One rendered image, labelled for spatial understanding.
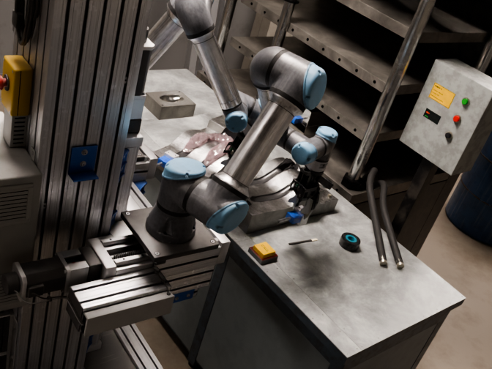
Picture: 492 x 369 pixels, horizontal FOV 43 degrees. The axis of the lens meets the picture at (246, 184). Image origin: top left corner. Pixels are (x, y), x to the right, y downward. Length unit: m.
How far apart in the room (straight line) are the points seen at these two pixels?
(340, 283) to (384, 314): 0.19
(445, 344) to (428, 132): 1.33
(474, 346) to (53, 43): 2.89
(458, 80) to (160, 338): 1.74
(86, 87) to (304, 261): 1.10
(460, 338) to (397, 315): 1.48
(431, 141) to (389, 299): 0.79
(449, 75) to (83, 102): 1.61
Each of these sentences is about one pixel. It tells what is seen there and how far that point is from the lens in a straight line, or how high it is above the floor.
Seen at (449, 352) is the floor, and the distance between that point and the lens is 3.62.
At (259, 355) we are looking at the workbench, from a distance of 2.46.
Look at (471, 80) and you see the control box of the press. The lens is 2.68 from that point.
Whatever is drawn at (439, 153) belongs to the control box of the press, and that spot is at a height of 1.13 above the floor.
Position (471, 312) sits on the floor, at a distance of 3.99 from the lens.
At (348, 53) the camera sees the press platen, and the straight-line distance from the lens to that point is 3.06.
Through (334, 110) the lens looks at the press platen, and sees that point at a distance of 3.04.
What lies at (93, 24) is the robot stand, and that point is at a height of 1.62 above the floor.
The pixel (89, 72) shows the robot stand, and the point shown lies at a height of 1.50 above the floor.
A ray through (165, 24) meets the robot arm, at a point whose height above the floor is 1.48.
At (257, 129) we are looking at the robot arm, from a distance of 1.70.
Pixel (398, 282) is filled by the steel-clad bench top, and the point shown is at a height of 0.80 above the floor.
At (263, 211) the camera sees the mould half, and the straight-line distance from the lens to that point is 2.35.
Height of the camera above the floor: 2.16
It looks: 31 degrees down
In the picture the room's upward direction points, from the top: 18 degrees clockwise
